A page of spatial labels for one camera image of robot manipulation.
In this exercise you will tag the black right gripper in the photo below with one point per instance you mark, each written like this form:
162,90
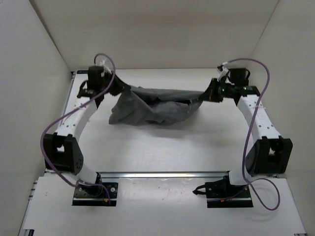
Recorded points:
210,94

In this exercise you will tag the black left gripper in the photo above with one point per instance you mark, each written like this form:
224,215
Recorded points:
121,86

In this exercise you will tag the grey pleated skirt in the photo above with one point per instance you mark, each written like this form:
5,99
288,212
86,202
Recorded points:
138,106

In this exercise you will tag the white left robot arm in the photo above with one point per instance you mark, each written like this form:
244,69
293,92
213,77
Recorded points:
61,149

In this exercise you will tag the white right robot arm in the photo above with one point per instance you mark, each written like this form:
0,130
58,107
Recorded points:
270,152

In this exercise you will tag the blue label left corner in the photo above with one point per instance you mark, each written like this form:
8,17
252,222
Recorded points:
82,72

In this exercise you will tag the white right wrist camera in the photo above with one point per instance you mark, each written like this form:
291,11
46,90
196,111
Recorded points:
223,70

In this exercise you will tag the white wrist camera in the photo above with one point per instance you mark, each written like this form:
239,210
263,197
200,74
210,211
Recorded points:
105,67
223,70

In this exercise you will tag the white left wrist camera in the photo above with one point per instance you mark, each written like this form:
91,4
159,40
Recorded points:
105,67

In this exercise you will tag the aluminium rail along table front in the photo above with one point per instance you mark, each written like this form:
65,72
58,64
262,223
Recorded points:
162,174

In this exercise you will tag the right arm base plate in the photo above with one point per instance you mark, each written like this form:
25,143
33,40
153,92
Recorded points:
221,194

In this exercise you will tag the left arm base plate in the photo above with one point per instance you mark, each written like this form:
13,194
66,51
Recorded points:
105,196

